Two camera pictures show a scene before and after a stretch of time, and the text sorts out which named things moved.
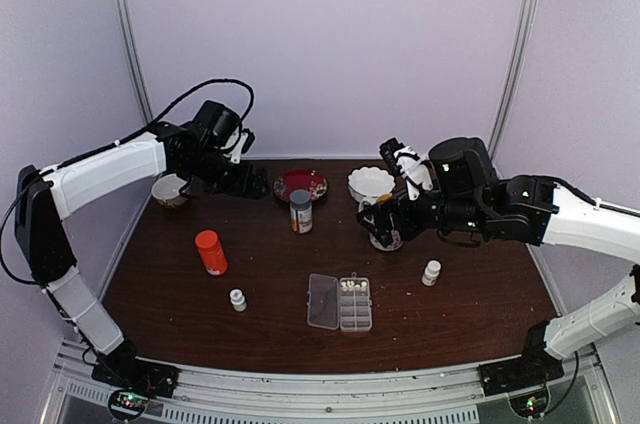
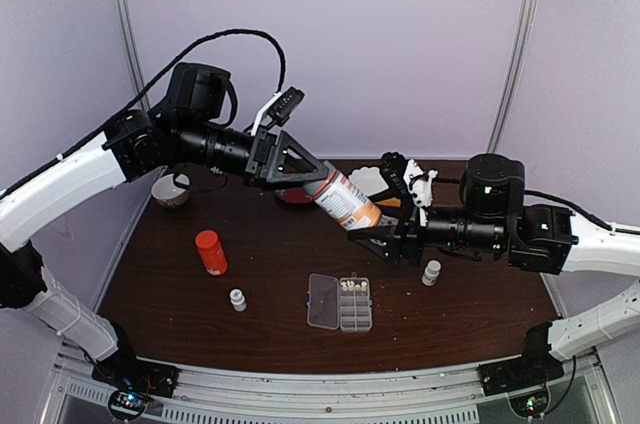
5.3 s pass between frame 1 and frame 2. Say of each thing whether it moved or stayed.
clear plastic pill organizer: stayed
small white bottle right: stayed
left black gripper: moved
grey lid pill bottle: moved
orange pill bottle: stayed
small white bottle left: stayed
